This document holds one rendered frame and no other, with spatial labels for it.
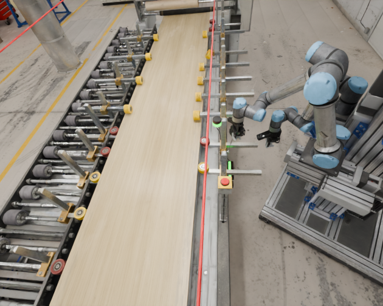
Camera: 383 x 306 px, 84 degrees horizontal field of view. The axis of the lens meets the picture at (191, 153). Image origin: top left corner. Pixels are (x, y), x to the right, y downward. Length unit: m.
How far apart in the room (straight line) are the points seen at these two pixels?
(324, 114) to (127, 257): 1.26
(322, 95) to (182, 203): 0.97
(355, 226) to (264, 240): 0.77
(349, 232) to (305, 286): 0.59
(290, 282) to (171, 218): 1.29
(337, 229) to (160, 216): 1.55
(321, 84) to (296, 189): 1.49
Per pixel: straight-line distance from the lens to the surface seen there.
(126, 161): 1.71
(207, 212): 1.68
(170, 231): 1.37
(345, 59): 1.43
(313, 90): 1.05
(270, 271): 2.26
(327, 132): 1.20
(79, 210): 1.65
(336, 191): 1.55
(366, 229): 2.44
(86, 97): 2.68
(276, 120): 1.53
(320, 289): 2.35
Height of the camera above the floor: 2.18
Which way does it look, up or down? 52 degrees down
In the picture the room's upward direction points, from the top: 9 degrees counter-clockwise
